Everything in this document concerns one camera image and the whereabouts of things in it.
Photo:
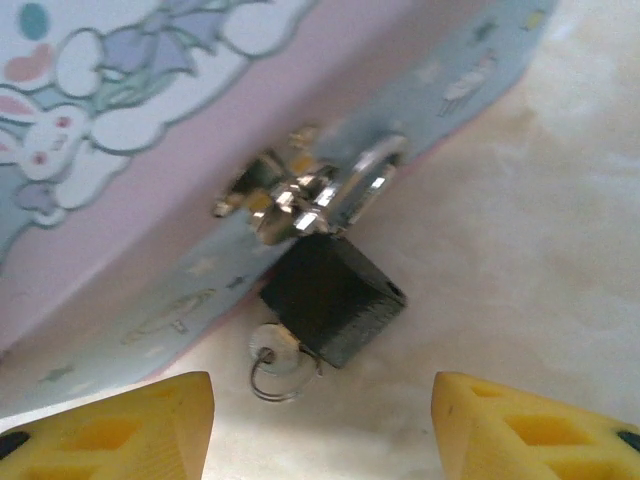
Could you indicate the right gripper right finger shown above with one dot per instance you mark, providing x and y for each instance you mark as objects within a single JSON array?
[{"x": 530, "y": 435}]

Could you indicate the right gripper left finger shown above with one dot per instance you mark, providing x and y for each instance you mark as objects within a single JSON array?
[{"x": 110, "y": 435}]

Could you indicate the small black padlock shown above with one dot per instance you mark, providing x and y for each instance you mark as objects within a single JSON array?
[{"x": 330, "y": 300}]

